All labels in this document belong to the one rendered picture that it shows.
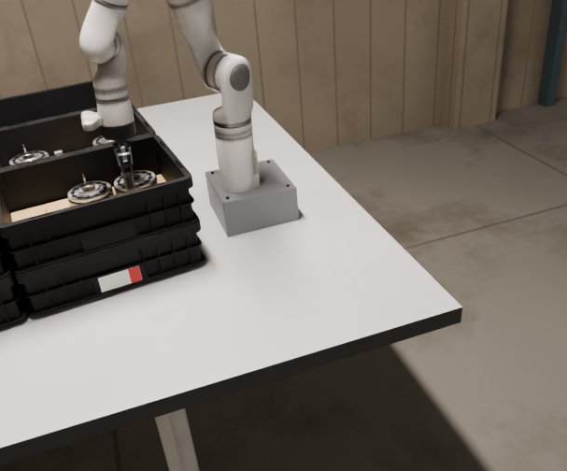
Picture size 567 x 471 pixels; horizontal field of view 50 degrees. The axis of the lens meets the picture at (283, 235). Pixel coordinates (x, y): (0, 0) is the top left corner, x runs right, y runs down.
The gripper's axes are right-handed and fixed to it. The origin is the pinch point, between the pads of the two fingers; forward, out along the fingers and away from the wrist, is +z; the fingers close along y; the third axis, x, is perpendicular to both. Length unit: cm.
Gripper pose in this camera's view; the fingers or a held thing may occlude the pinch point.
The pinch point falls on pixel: (128, 179)
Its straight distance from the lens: 146.3
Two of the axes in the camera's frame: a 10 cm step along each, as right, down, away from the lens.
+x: -9.5, 2.0, -2.5
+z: 0.5, 8.7, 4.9
